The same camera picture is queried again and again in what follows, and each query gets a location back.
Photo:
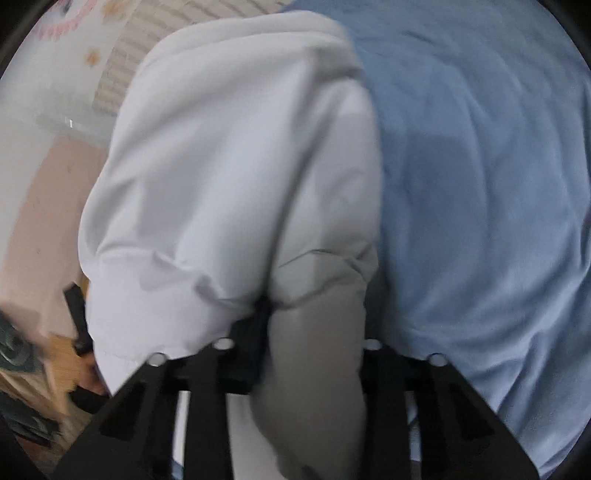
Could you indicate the grey puffer jacket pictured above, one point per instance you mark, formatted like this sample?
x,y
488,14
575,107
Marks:
x,y
221,175

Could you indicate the clear plastic sheet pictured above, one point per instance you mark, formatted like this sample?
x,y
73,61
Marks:
x,y
78,127

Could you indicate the floral wall poster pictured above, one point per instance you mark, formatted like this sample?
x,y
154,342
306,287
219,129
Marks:
x,y
87,27

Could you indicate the light blue bed sheet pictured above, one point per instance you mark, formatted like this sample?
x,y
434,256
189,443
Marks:
x,y
485,207

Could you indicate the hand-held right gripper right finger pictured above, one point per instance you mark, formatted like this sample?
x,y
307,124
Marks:
x,y
379,371

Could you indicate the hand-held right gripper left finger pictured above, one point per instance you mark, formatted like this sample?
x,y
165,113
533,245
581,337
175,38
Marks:
x,y
249,350

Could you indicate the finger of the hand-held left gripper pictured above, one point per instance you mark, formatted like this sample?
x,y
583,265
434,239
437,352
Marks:
x,y
78,318

